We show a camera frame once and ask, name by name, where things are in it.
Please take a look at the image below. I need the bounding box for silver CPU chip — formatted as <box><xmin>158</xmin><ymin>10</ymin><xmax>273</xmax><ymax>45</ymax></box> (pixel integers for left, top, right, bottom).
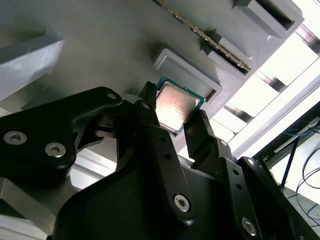
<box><xmin>155</xmin><ymin>75</ymin><xmax>207</xmax><ymax>135</ymax></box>

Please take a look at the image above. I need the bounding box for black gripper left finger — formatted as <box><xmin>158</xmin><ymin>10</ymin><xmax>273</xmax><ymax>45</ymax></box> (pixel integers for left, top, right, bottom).
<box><xmin>0</xmin><ymin>81</ymin><xmax>199</xmax><ymax>223</ymax></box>

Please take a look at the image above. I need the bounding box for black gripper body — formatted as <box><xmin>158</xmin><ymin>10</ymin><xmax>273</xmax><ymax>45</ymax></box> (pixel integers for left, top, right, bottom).
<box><xmin>48</xmin><ymin>159</ymin><xmax>247</xmax><ymax>240</ymax></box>

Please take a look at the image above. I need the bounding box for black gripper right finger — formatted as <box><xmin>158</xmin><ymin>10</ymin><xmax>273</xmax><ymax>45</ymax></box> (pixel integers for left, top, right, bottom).
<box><xmin>183</xmin><ymin>109</ymin><xmax>315</xmax><ymax>240</ymax></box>

